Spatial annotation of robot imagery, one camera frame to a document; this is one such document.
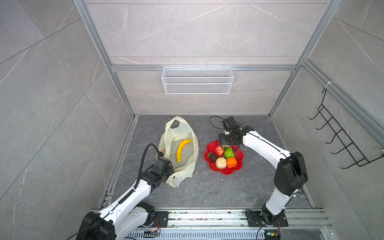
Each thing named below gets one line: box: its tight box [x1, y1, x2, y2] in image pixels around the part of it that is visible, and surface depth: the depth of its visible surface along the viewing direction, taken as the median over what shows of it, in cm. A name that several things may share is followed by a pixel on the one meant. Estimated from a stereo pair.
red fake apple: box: [215, 145, 225, 157], surface depth 95 cm
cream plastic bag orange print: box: [157, 116, 199, 187], surface depth 92 cm
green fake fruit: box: [224, 148, 235, 159], surface depth 94 cm
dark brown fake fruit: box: [207, 152, 218, 163], surface depth 92 cm
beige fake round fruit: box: [215, 156, 227, 169], surface depth 89 cm
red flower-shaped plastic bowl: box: [204, 139, 244, 175], surface depth 92 cm
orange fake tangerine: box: [226, 157, 238, 168], surface depth 90 cm
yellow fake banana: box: [176, 139, 194, 163], surface depth 100 cm
